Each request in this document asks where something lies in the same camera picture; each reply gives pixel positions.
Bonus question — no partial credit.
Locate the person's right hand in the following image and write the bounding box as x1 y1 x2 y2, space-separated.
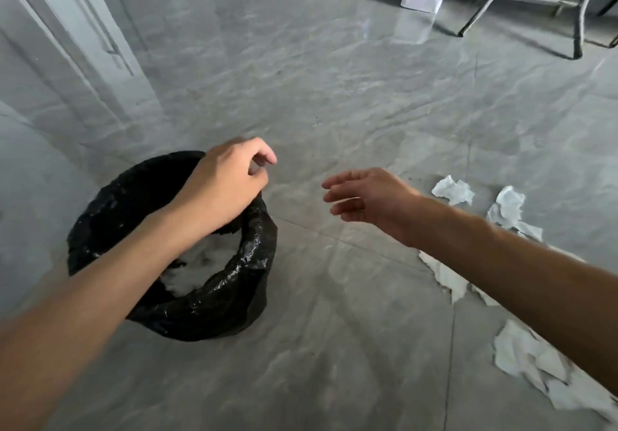
322 167 429 249

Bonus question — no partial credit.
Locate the person's left hand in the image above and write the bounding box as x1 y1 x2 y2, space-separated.
170 136 279 239

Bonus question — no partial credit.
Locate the person's left forearm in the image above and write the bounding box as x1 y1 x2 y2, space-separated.
0 199 213 431

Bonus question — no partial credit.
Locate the person's right forearm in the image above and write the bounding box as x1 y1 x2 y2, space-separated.
410 195 618 398

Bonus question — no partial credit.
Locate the small crumpled white paper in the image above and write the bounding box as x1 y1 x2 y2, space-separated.
431 175 476 206

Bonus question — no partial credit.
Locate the white tissue waste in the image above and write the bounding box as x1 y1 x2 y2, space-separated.
161 234 243 297

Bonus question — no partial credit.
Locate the bin with black bag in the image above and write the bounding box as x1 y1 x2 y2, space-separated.
67 150 279 343

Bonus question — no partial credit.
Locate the torn flat white paper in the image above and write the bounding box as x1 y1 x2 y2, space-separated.
418 250 470 305

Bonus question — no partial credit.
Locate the tall crumpled white paper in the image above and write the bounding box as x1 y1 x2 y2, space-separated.
486 185 544 243

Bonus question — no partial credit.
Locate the small torn paper scrap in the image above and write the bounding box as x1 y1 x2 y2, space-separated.
470 283 501 307

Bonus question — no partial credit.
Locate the large crumpled white paper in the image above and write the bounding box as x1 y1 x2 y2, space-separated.
492 319 618 423

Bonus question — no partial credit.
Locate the white door frame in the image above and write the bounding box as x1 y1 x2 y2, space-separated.
0 0 162 156

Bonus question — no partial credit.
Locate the grey metal chair frame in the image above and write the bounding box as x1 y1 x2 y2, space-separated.
457 0 618 60

